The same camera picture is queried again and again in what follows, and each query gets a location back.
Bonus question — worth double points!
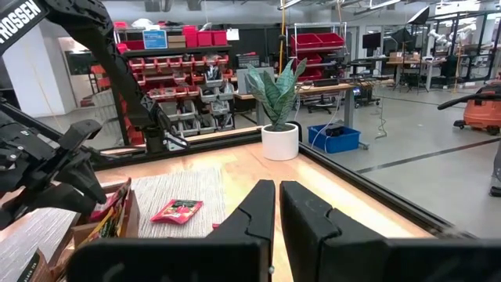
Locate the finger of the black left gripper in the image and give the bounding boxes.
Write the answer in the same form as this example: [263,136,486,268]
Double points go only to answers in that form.
[0,183,99,230]
[58,156,107,204]

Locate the grey equipment box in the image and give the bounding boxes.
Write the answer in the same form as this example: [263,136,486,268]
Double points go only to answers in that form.
[236,66,276,95]

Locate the grey woven placemat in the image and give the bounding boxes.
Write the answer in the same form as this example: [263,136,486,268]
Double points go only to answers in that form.
[0,168,227,282]

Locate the yellow hanging strap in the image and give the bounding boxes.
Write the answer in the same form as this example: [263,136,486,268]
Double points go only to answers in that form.
[278,0,287,75]

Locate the black frame rig stand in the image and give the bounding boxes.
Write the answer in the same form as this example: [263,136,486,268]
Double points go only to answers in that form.
[426,10,501,84]

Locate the black desk monitor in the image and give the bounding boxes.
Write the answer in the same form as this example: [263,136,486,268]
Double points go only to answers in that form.
[362,31,383,50]

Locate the orange shop vacuum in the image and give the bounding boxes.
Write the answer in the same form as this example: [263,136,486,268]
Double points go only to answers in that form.
[437,80,501,137]

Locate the white cable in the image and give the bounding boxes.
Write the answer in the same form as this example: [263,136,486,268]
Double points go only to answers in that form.
[311,90,345,153]

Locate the light wood desk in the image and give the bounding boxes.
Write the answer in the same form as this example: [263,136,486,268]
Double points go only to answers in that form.
[385,50,447,92]

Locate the wire rack with red bins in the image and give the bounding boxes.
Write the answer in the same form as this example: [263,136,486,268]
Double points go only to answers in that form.
[287,22,348,84]

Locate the white planter pot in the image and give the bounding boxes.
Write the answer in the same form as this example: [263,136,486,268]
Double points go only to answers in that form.
[261,123,300,162]

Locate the black chair base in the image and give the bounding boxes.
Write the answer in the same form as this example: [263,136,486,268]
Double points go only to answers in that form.
[306,93,338,115]

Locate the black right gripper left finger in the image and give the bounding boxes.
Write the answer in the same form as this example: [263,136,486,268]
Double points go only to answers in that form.
[206,179,276,282]

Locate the green snake plant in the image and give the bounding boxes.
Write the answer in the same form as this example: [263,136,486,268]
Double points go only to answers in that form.
[245,57,308,132]

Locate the wooden tea organizer box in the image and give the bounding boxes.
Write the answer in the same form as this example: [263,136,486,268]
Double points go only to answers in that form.
[46,182,141,282]

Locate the blue plastic bin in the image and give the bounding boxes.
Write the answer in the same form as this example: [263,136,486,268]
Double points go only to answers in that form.
[307,124,362,154]

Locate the silver metal bracket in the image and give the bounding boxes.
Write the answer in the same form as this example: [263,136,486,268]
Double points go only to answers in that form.
[163,130,189,152]

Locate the shelf rack with red bins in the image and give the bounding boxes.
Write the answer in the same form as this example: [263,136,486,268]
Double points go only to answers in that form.
[113,21,236,146]

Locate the blue sign board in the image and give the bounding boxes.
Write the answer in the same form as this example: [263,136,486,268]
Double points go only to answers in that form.
[142,29,168,50]

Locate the black studio light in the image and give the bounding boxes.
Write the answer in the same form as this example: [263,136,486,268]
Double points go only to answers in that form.
[406,5,431,27]

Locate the wooden top desk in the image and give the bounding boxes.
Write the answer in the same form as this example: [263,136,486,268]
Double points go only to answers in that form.
[233,79,377,130]

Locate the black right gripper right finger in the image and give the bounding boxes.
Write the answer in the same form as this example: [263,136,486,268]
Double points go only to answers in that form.
[279,180,388,282]

